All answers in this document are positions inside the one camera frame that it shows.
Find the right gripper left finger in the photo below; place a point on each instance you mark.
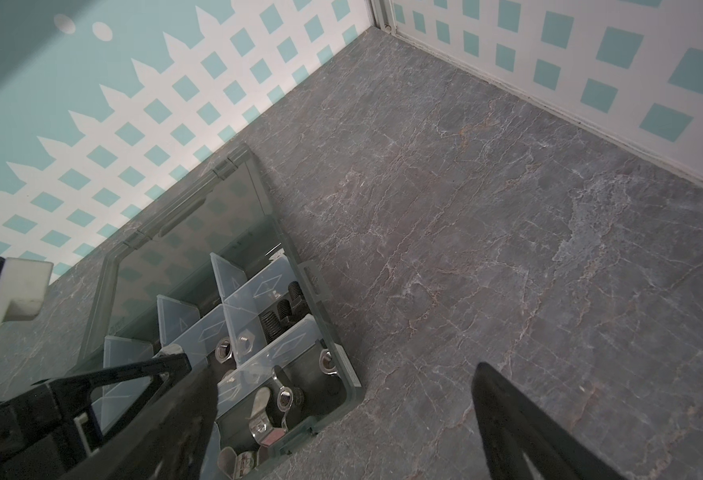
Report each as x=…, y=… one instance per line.
x=168, y=440

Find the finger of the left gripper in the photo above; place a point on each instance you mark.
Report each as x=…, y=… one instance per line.
x=71, y=395

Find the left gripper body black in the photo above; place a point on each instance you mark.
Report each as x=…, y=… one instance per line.
x=42, y=323

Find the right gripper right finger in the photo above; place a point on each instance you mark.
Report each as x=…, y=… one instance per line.
x=518, y=435

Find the grey transparent organizer box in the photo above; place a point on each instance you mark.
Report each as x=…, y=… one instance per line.
x=194, y=278

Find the silver wing nut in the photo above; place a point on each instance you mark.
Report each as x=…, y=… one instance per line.
x=277, y=409

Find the silver eye nut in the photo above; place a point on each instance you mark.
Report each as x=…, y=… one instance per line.
x=326, y=363

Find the black bolt front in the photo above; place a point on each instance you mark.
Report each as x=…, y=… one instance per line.
x=285, y=313

